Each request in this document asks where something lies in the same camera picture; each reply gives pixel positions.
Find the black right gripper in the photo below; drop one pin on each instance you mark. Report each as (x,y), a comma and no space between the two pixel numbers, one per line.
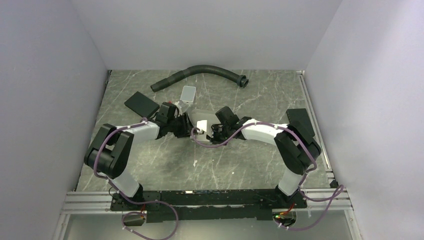
(213,139)

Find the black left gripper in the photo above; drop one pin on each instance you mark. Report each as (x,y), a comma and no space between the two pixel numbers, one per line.
(187,126)

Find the white cardboard box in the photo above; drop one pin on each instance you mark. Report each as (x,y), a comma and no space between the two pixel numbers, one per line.
(200,114)

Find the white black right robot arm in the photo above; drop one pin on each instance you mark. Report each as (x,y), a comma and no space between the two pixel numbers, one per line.
(295,141)

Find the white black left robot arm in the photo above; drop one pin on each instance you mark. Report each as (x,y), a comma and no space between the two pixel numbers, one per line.
(109,152)

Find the black flat rectangular box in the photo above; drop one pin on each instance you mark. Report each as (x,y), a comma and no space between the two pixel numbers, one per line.
(142,105)

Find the clear white plastic case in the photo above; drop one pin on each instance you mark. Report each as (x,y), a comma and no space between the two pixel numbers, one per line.
(188,94)

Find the black mounting base rail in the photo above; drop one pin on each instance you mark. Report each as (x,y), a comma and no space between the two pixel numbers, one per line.
(168,205)

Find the aluminium frame rail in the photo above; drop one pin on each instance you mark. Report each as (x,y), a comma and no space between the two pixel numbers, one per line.
(87,203)

